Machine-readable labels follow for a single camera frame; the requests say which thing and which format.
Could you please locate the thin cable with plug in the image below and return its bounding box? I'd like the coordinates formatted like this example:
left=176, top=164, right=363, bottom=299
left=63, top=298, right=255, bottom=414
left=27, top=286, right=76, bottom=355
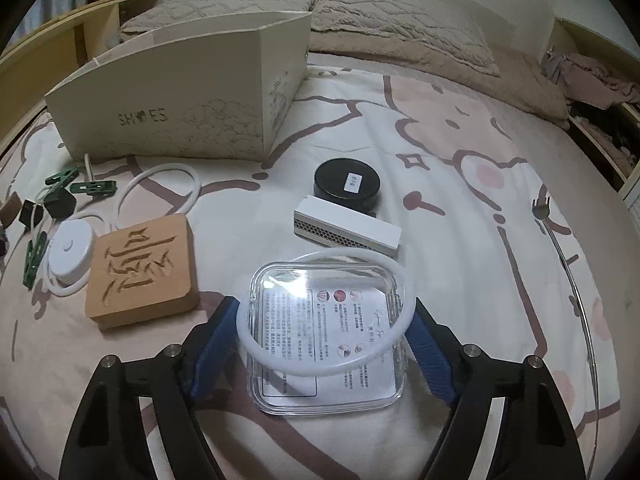
left=532, top=196, right=601, bottom=461

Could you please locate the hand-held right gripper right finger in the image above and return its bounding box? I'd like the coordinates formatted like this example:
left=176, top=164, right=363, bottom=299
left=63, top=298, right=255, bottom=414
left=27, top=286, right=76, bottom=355
left=405, top=297, right=587, bottom=480

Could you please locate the clear plastic container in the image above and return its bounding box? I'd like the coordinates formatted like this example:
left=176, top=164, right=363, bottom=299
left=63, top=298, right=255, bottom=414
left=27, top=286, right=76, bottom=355
left=247, top=251, right=416, bottom=417

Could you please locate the white wooden shelf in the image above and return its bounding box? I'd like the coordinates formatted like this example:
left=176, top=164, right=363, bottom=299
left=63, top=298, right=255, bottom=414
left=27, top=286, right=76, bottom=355
left=540, top=15, right=640, bottom=201

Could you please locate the white cardboard shoe box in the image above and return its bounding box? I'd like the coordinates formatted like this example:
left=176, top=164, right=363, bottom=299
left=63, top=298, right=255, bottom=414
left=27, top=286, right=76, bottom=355
left=44, top=10, right=313, bottom=163

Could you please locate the beige quilted pillow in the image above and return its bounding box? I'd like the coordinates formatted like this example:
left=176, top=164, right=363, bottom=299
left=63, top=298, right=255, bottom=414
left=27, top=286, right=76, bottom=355
left=310, top=0, right=501, bottom=78
left=120, top=0, right=321, bottom=36

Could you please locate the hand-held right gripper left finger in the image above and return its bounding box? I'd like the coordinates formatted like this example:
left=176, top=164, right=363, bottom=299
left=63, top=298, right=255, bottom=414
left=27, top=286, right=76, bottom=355
left=59, top=296, right=242, bottom=480

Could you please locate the white round charger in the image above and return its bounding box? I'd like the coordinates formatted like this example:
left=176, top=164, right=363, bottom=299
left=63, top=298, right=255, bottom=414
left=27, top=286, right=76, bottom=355
left=48, top=220, right=96, bottom=282

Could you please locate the pile of clothes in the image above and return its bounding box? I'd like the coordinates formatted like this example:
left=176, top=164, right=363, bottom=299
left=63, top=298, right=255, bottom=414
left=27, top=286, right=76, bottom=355
left=542, top=52, right=640, bottom=111

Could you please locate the thin white tube loop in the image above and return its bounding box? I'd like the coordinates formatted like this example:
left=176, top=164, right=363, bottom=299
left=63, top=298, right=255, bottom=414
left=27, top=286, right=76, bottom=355
left=116, top=162, right=202, bottom=223

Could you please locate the beige fleece blanket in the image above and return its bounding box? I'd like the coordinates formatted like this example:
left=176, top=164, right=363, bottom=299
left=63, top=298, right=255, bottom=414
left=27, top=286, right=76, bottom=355
left=307, top=30, right=571, bottom=121

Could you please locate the white rectangular box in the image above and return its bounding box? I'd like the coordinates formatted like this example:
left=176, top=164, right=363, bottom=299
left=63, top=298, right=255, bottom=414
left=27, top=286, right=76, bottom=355
left=293, top=195, right=403, bottom=255

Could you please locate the white silicone ring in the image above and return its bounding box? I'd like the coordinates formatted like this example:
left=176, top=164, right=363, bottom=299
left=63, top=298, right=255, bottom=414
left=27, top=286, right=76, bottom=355
left=235, top=251, right=417, bottom=377

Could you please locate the wooden bedside shelf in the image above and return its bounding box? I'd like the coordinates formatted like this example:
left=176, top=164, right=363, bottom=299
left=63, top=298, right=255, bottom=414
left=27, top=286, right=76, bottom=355
left=0, top=0, right=166, bottom=161

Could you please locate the black round tin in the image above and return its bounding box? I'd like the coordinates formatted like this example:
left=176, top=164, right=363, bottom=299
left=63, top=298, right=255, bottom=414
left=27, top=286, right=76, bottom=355
left=313, top=158, right=381, bottom=212

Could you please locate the green plastic clip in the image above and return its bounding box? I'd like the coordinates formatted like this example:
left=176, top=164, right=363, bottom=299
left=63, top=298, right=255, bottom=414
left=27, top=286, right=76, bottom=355
left=45, top=168, right=80, bottom=186
left=69, top=180, right=117, bottom=197
left=22, top=232, right=48, bottom=288

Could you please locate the carved cork block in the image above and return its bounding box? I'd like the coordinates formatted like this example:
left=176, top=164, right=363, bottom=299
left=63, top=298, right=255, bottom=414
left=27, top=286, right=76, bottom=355
left=84, top=213, right=201, bottom=330

